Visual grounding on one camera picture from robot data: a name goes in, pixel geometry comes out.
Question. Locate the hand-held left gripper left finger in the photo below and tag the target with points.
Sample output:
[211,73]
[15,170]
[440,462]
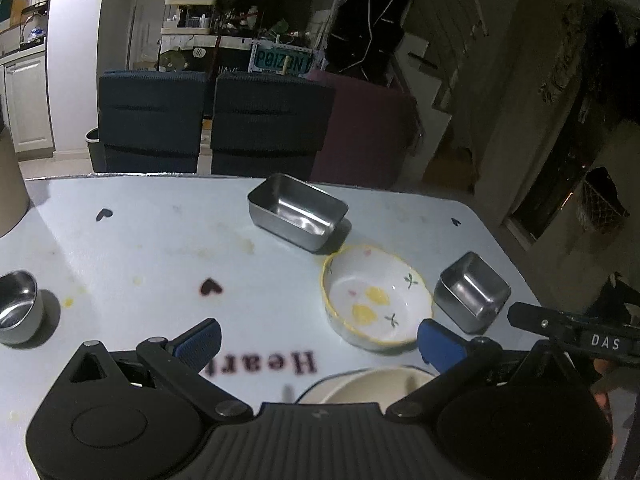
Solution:
[200,345]

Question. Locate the dark blue chair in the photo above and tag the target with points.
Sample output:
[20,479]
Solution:
[150,115]
[270,120]

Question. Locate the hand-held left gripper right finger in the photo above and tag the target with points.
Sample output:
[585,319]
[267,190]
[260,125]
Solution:
[440,347]

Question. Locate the black jacket with white trim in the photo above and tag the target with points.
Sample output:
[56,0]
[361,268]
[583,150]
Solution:
[367,25]

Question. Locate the white kitchen cabinet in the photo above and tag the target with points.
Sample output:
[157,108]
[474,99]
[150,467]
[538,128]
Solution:
[30,105]

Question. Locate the white-rimmed bin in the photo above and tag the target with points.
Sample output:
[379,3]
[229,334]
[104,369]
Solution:
[92,150]

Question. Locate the beige kettle with steel top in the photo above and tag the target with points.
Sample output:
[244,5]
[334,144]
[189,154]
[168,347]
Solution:
[12,185]

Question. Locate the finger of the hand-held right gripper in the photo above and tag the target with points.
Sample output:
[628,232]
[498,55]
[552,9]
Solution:
[542,321]

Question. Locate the flower-print bowl with yellow rim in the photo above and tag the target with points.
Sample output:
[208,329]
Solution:
[375,280]

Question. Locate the net basket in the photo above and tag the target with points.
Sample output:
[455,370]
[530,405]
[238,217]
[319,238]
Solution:
[602,200]

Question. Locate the teal sign box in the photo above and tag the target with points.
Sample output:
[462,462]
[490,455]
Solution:
[277,60]

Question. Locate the steel rectangular container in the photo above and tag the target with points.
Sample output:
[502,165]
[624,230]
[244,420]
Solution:
[465,305]
[280,220]

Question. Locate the white shelf rack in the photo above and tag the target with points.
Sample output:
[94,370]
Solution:
[192,20]

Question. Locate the small round steel bowl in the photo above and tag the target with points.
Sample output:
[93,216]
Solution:
[15,315]

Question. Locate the maroon chair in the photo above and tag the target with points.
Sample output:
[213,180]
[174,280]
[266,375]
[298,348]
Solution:
[370,135]

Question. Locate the dark cloth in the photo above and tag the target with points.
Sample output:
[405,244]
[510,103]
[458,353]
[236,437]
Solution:
[617,295]

